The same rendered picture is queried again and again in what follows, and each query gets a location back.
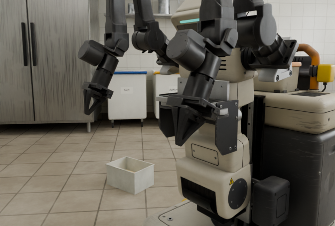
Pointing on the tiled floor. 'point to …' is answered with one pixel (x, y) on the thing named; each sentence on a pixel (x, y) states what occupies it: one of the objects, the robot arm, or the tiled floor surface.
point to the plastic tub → (130, 174)
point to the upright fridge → (46, 47)
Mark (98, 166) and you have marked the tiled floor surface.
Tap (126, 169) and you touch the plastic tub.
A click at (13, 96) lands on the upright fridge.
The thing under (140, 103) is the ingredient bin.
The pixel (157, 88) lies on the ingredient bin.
